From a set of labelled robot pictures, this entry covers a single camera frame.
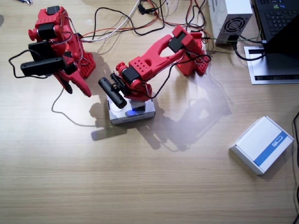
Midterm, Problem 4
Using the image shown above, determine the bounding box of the silver monitor stand base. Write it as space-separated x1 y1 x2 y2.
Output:
243 45 299 85

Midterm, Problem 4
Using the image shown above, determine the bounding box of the black laptop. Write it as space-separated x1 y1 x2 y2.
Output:
253 0 299 43
263 15 299 78

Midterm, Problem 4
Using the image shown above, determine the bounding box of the thin white cable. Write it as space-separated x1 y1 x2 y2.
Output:
51 87 98 128

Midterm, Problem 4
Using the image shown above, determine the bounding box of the plain white cardboard box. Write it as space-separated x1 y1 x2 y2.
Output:
106 92 157 126

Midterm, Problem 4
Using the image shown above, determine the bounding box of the bundle of coloured cables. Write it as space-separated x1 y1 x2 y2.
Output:
81 0 187 39

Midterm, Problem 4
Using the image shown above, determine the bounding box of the black wrist webcam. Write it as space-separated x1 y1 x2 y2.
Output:
98 72 128 110
20 41 65 77

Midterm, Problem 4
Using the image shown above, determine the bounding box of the green wire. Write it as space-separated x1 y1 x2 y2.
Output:
218 29 263 45

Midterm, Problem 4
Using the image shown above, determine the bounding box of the white power supply unit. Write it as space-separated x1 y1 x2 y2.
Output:
207 0 254 45

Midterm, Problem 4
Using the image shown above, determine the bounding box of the thick white cable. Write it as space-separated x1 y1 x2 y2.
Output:
81 0 141 43

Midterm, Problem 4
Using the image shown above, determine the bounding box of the black power supply cable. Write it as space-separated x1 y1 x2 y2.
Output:
229 35 268 62

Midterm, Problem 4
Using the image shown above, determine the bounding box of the long black looping cable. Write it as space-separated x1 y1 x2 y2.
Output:
92 7 165 40

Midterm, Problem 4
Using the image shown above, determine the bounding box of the black cable connector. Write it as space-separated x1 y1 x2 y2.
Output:
137 2 158 15

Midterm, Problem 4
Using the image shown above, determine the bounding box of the white box with blue stripe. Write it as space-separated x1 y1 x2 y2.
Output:
229 116 295 175

